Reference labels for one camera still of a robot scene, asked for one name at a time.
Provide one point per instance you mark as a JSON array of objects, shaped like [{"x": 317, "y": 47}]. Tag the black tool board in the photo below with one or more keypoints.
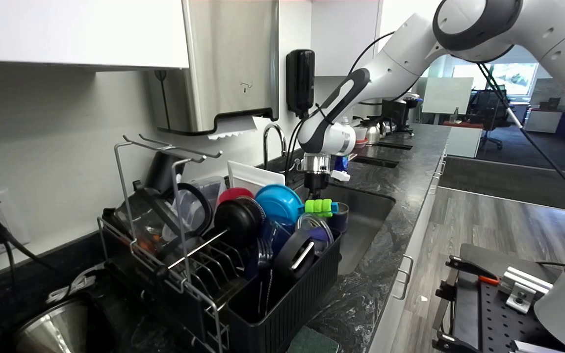
[{"x": 491, "y": 319}]

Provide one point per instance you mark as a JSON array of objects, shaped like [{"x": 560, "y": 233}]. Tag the white board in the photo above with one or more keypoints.
[{"x": 446, "y": 96}]

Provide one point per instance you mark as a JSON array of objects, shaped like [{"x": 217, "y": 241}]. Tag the red round lid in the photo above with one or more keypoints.
[{"x": 234, "y": 194}]

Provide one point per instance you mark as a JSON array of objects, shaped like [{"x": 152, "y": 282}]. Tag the steel pot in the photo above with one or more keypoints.
[{"x": 374, "y": 135}]

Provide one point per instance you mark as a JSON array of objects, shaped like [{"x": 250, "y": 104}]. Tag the white lower cabinet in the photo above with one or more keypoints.
[{"x": 393, "y": 313}]

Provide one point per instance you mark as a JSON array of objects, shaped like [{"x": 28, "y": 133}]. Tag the black pliers orange grip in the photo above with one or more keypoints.
[{"x": 472, "y": 268}]

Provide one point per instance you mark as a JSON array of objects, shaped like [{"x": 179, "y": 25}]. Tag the white square plate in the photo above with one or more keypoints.
[{"x": 254, "y": 176}]

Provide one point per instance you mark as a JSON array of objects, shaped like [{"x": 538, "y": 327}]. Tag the large black rimmed glass lid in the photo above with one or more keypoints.
[{"x": 191, "y": 207}]

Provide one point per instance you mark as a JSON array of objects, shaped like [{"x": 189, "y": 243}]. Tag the purple translucent lid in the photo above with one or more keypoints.
[{"x": 315, "y": 227}]

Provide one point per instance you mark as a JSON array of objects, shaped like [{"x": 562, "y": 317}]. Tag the dark blue cup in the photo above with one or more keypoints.
[{"x": 340, "y": 217}]

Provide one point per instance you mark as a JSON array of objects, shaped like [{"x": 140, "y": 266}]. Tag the narrow white upper cabinet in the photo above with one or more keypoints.
[{"x": 344, "y": 35}]

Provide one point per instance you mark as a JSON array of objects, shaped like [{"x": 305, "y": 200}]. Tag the blue plastic bowl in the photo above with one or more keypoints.
[{"x": 279, "y": 204}]

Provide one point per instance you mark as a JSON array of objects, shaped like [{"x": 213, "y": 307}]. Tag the black wall soap dispenser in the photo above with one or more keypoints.
[{"x": 301, "y": 80}]

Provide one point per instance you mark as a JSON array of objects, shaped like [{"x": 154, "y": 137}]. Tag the yellow green sponge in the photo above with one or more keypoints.
[{"x": 313, "y": 341}]

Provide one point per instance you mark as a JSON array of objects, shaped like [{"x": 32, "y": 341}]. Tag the black dish rack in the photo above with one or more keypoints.
[{"x": 289, "y": 306}]

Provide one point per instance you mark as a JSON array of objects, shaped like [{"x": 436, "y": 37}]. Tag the stainless steel sink basin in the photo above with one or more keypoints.
[{"x": 362, "y": 227}]

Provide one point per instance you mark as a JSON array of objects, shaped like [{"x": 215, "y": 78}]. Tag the black office chair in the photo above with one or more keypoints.
[{"x": 491, "y": 104}]

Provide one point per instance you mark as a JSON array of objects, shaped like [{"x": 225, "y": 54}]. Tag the black countertop machine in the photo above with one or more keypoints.
[{"x": 401, "y": 113}]

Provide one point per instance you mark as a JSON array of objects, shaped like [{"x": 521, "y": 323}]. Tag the aluminium bracket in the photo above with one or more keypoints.
[{"x": 529, "y": 286}]

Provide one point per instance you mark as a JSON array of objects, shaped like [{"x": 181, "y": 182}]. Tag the clear glass jar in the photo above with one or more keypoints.
[{"x": 146, "y": 221}]

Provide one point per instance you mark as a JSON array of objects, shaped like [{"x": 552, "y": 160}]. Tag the wide white upper cabinet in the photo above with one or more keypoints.
[{"x": 73, "y": 31}]

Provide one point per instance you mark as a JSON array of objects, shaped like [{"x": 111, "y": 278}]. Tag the steel paper towel dispenser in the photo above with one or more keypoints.
[{"x": 230, "y": 64}]

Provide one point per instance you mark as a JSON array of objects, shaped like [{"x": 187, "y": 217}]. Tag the chrome gooseneck faucet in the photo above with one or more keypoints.
[{"x": 266, "y": 149}]

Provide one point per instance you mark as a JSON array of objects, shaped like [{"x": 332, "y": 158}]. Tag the steel bowl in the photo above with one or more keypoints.
[{"x": 54, "y": 329}]

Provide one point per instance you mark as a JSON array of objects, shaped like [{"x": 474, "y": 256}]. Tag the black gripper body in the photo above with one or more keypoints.
[{"x": 317, "y": 166}]

